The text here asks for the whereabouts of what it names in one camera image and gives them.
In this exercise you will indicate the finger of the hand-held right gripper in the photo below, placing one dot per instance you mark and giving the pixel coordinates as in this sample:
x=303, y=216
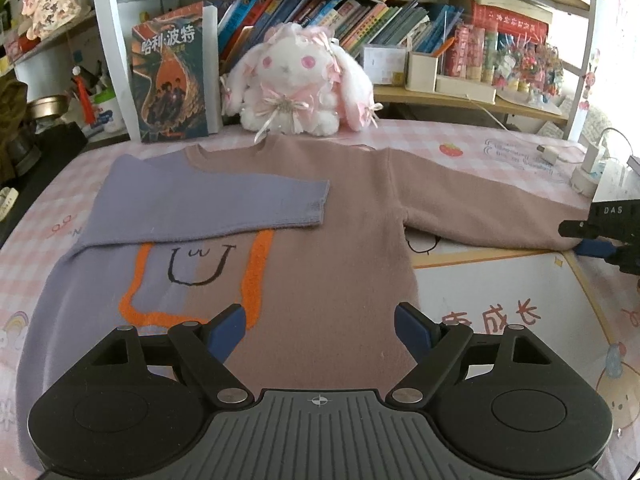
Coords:
x=577, y=228
x=595, y=248

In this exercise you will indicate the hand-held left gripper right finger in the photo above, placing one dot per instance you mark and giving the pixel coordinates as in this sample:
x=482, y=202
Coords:
x=412, y=332

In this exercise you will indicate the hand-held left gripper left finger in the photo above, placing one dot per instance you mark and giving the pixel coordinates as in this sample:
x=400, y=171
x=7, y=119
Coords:
x=227, y=332

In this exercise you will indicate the purple and pink sweater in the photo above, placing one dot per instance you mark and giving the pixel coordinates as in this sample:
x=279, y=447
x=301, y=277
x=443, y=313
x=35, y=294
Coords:
x=325, y=260

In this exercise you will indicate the white power strip with chargers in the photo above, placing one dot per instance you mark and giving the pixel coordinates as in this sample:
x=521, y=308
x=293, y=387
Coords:
x=586, y=180

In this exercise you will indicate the white charger plug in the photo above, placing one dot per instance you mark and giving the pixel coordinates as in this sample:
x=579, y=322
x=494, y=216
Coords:
x=547, y=154

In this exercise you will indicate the cluster of colourful trinkets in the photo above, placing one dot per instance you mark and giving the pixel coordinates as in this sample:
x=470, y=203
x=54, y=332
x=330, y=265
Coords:
x=527, y=67

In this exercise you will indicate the white low tray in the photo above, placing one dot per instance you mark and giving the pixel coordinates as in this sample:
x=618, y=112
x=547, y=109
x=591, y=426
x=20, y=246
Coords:
x=465, y=89

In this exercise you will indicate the white pen holder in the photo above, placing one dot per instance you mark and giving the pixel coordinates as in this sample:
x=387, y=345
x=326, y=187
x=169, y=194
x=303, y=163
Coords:
x=422, y=72

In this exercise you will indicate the stack of red books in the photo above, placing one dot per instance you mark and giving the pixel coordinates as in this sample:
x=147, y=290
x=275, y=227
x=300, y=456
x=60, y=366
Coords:
x=505, y=17

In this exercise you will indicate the white plastic jar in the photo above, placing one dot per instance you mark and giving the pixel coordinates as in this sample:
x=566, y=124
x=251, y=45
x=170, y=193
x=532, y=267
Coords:
x=109, y=110

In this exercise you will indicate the clear storage box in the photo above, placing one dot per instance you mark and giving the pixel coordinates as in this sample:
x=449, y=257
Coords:
x=382, y=62

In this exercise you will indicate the illustrated book box set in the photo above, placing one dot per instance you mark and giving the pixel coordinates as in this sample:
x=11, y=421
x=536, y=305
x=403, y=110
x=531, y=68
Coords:
x=170, y=75

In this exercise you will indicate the white pink plush bunny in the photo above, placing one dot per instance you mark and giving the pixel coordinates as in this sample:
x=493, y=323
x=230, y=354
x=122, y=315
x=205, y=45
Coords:
x=290, y=70

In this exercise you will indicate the red tassel ornament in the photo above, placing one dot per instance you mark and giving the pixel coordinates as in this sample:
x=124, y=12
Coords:
x=85, y=97

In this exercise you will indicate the metal bowl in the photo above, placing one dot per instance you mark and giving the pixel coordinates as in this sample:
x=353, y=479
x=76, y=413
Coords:
x=47, y=106

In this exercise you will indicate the row of colourful books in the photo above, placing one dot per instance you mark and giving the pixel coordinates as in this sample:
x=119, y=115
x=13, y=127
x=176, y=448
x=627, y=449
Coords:
x=320, y=15

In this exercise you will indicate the white bookshelf frame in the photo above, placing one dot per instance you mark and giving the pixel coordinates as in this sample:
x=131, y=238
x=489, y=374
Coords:
x=107, y=25

